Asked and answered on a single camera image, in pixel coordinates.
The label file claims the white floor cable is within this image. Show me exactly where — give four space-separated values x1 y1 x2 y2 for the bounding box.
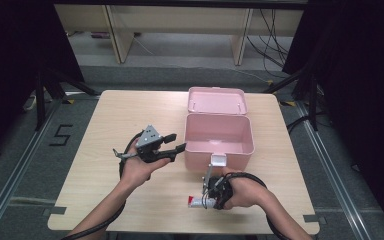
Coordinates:
229 66 270 84

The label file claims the aluminium floor rail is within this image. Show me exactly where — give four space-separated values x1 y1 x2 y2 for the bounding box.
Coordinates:
0 98 64 240
296 100 372 240

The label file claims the black curtain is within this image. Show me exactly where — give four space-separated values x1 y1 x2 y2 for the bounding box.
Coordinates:
0 0 85 166
281 0 384 240

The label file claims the light wooden desk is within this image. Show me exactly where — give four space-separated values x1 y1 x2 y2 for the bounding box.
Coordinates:
53 0 309 67

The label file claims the grey tape strip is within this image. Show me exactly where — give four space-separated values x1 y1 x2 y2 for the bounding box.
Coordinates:
42 206 68 217
302 214 327 224

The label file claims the right hand-held gripper black cable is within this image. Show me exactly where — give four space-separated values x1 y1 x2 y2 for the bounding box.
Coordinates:
226 171 293 240

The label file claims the white cable coil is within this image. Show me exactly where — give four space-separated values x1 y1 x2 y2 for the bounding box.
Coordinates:
22 94 38 112

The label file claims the person's right hand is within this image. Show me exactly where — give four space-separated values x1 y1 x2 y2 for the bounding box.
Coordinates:
221 166 271 211

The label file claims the black metal stand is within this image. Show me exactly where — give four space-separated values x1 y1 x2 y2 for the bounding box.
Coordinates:
262 64 320 132
33 64 99 132

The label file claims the white tube with red cap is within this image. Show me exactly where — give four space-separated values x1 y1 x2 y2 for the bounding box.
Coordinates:
187 195 214 209

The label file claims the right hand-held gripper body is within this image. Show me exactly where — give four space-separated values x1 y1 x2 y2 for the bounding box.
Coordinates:
202 163 234 211

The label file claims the person's left hand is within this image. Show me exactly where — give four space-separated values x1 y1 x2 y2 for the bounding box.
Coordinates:
119 146 173 192

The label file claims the pink plastic storage box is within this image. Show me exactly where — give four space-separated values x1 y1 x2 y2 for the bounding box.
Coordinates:
183 86 256 173

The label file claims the dark red item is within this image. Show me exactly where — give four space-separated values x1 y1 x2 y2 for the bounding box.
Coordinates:
90 31 112 40

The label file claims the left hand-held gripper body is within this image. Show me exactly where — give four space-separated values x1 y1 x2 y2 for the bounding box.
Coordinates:
113 124 171 164

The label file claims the black power cable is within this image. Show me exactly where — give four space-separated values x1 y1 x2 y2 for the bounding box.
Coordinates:
246 34 285 69
259 9 289 57

